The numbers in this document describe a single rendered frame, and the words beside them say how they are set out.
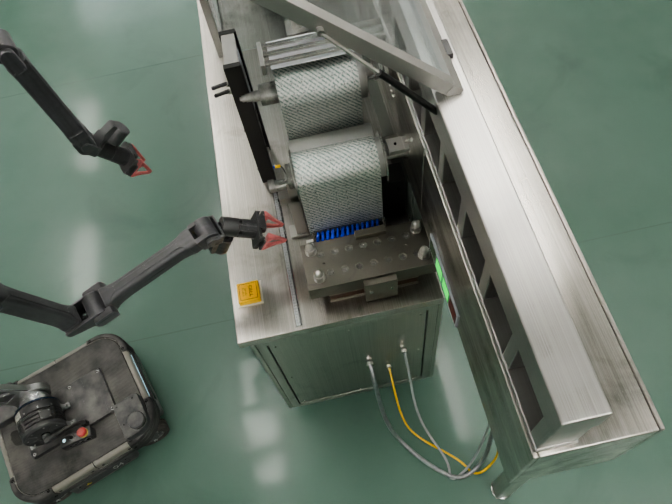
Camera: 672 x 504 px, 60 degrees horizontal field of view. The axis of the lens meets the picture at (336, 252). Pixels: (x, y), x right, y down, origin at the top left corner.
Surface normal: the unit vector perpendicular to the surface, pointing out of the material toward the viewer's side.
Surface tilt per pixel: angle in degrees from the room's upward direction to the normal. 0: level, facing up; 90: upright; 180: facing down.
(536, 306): 0
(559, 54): 0
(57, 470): 0
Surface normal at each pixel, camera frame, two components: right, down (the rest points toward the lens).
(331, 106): 0.19, 0.86
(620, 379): -0.10, -0.49
